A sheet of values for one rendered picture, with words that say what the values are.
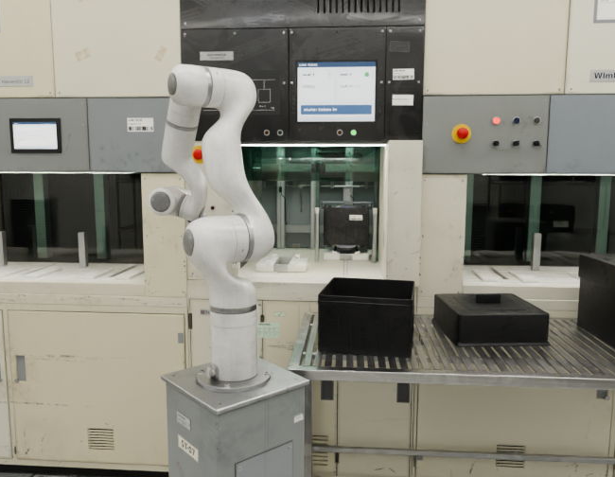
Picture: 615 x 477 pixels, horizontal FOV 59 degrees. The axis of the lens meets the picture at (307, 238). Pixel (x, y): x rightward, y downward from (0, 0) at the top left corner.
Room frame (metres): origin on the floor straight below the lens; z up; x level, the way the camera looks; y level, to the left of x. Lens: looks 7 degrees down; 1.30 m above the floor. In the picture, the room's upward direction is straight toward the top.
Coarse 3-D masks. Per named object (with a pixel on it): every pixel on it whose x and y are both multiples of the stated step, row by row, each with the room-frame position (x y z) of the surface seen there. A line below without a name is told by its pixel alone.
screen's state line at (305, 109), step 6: (306, 108) 2.05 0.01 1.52; (312, 108) 2.05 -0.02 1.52; (318, 108) 2.05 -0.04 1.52; (324, 108) 2.04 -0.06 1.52; (330, 108) 2.04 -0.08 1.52; (336, 108) 2.04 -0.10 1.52; (342, 108) 2.04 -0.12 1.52; (348, 108) 2.04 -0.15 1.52; (354, 108) 2.04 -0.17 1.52; (360, 108) 2.03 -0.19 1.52; (366, 108) 2.03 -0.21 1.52; (306, 114) 2.05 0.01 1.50; (312, 114) 2.05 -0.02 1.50; (318, 114) 2.05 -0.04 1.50; (324, 114) 2.04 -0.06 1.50; (330, 114) 2.04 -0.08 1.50; (336, 114) 2.04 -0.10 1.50; (342, 114) 2.04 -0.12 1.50; (348, 114) 2.04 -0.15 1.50; (354, 114) 2.04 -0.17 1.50; (360, 114) 2.03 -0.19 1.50; (366, 114) 2.03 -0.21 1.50
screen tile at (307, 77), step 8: (304, 72) 2.05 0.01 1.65; (312, 72) 2.05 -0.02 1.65; (320, 72) 2.05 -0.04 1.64; (304, 80) 2.05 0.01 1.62; (312, 80) 2.05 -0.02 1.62; (320, 80) 2.05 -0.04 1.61; (328, 80) 2.04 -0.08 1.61; (328, 88) 2.04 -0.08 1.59; (304, 96) 2.05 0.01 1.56; (312, 96) 2.05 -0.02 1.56; (320, 96) 2.05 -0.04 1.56; (328, 96) 2.04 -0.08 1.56
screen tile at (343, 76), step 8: (344, 72) 2.04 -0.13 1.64; (352, 72) 2.04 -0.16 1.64; (360, 72) 2.03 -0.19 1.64; (344, 80) 2.04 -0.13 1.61; (352, 80) 2.04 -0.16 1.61; (360, 80) 2.03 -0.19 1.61; (368, 80) 2.03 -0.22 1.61; (368, 88) 2.03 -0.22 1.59; (344, 96) 2.04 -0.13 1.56; (352, 96) 2.04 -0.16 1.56; (360, 96) 2.03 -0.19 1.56; (368, 96) 2.03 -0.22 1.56
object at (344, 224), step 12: (348, 192) 2.63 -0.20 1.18; (324, 204) 2.65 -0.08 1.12; (324, 216) 2.56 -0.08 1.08; (336, 216) 2.56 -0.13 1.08; (348, 216) 2.55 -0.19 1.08; (360, 216) 2.55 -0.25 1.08; (324, 228) 2.56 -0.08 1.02; (336, 228) 2.56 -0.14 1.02; (348, 228) 2.55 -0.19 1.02; (360, 228) 2.55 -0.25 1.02; (324, 240) 2.56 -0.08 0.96; (336, 240) 2.56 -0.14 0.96; (348, 240) 2.55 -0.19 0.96; (360, 240) 2.55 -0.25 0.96
